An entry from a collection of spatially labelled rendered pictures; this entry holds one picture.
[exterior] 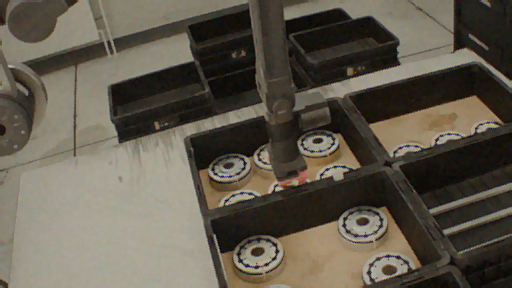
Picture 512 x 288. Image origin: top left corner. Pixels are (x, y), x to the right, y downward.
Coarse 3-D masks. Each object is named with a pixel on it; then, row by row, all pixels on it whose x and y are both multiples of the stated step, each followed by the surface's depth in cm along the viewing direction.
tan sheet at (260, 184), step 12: (348, 156) 142; (252, 168) 144; (312, 168) 140; (204, 180) 143; (252, 180) 140; (264, 180) 139; (312, 180) 137; (204, 192) 139; (216, 192) 139; (228, 192) 138; (264, 192) 136; (216, 204) 135
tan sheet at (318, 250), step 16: (384, 208) 125; (336, 224) 124; (288, 240) 122; (304, 240) 122; (320, 240) 121; (336, 240) 120; (400, 240) 117; (224, 256) 121; (288, 256) 119; (304, 256) 118; (320, 256) 117; (336, 256) 116; (352, 256) 116; (368, 256) 115; (288, 272) 115; (304, 272) 114; (320, 272) 114; (336, 272) 113; (352, 272) 112
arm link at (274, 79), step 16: (256, 0) 97; (272, 0) 97; (256, 16) 99; (272, 16) 100; (256, 32) 102; (272, 32) 102; (256, 48) 105; (272, 48) 104; (256, 64) 110; (272, 64) 106; (288, 64) 107; (256, 80) 115; (272, 80) 108; (288, 80) 109; (272, 96) 110; (288, 96) 111; (272, 112) 113
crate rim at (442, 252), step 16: (352, 176) 120; (368, 176) 120; (304, 192) 119; (400, 192) 114; (240, 208) 118; (256, 208) 118; (416, 208) 110; (208, 224) 115; (208, 240) 112; (432, 240) 102; (448, 256) 98; (416, 272) 97
